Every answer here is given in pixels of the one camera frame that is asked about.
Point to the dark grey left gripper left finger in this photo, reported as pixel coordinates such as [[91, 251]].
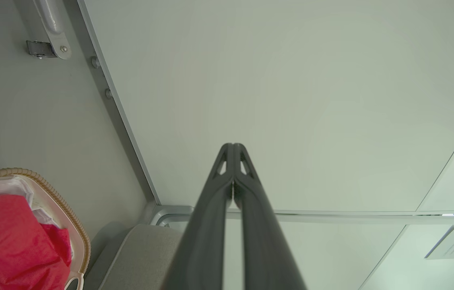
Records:
[[207, 225]]

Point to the white laundry basket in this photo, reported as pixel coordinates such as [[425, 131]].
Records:
[[79, 233]]

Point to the grey aluminium partition frame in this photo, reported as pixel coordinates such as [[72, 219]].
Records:
[[130, 133]]

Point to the grey frame bolt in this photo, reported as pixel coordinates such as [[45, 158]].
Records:
[[95, 62], [108, 93]]

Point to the grey fabric sofa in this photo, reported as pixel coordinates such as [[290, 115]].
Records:
[[138, 262]]

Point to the red jersey with white trim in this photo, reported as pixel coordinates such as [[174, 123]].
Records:
[[5, 233]]

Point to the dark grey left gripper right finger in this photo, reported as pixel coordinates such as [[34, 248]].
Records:
[[259, 241]]

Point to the red shorts with white stripe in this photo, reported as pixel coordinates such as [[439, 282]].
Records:
[[58, 241]]

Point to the white cloth basket liner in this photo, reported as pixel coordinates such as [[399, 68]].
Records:
[[13, 187]]

